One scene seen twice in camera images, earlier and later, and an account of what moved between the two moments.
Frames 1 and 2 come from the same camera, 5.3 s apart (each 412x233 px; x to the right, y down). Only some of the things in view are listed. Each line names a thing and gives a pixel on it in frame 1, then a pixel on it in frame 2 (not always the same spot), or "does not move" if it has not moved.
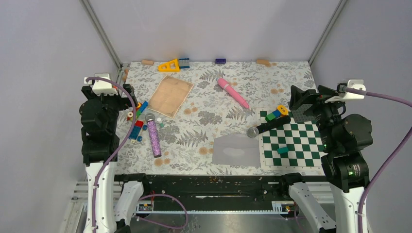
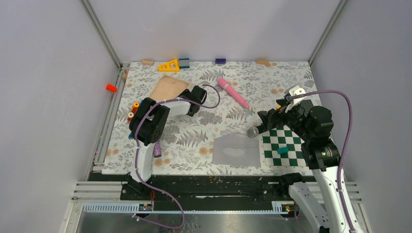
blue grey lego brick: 184,63 does not move
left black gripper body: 114,103 to 185,93
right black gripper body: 326,113 to 292,118
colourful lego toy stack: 140,107 does not move
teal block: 282,150 does not move
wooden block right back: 265,61 does not move
